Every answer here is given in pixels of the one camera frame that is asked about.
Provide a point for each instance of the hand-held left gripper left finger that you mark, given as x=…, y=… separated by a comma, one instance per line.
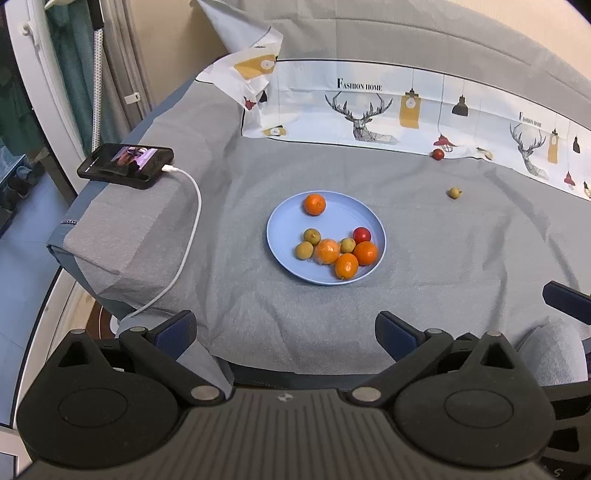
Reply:
x=174, y=333

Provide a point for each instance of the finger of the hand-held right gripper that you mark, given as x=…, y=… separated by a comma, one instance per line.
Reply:
x=570, y=300

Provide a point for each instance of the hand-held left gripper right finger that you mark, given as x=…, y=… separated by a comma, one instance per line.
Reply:
x=393, y=333

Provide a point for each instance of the orange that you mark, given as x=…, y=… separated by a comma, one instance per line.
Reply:
x=314, y=204
x=346, y=266
x=327, y=251
x=366, y=253

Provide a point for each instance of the small green fruit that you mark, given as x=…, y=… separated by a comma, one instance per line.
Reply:
x=455, y=193
x=312, y=237
x=347, y=245
x=304, y=251

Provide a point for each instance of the small red fruit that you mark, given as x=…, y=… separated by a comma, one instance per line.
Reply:
x=437, y=154
x=362, y=234

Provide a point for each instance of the light blue plate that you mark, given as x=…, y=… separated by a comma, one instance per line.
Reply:
x=288, y=226

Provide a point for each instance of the grey printed bedsheet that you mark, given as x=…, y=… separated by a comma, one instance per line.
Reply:
x=415, y=221

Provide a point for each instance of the black plastic object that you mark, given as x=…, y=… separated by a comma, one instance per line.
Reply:
x=572, y=429

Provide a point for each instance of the black smartphone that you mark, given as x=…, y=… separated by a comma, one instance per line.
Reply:
x=124, y=164

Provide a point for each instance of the white curtain clip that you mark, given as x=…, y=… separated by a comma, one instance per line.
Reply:
x=132, y=98

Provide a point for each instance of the teal curtain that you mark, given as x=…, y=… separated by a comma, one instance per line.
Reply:
x=69, y=69

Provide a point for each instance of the black garment steamer head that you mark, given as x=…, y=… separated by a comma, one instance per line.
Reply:
x=95, y=11

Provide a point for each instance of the white door frame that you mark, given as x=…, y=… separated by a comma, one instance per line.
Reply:
x=41, y=92

